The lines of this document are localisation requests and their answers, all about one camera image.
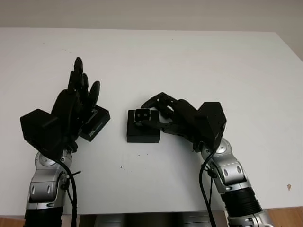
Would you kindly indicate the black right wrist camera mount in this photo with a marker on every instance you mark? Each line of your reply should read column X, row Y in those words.
column 210, row 123

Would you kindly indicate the grey robot torso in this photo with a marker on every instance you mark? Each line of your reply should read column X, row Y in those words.
column 146, row 217

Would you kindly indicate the small silver RealSense camera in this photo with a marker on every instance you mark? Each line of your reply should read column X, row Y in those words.
column 142, row 115

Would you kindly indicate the black RealSense box lid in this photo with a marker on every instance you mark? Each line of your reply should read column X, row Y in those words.
column 99, row 120

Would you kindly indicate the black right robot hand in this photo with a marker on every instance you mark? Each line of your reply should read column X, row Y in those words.
column 187, row 116

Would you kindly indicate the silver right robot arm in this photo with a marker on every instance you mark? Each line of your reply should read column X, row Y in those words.
column 234, row 175

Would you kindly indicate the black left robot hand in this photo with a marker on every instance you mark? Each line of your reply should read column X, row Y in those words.
column 65, row 111

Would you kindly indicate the black foam-lined camera box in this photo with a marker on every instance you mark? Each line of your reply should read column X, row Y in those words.
column 142, row 137

